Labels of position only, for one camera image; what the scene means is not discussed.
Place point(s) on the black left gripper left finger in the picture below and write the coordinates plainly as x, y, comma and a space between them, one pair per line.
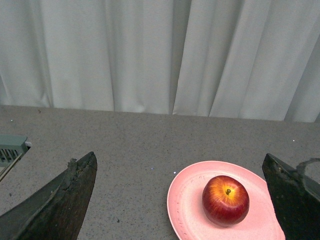
57, 210

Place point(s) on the red yellow apple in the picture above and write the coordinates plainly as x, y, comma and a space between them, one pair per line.
225, 201

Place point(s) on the white curtain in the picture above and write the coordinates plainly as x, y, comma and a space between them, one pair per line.
248, 59

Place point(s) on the grey green vented box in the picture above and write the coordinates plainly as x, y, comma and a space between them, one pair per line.
12, 149

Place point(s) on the pink plate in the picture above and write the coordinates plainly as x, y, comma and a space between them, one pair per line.
187, 217

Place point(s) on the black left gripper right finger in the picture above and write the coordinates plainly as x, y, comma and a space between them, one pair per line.
295, 198

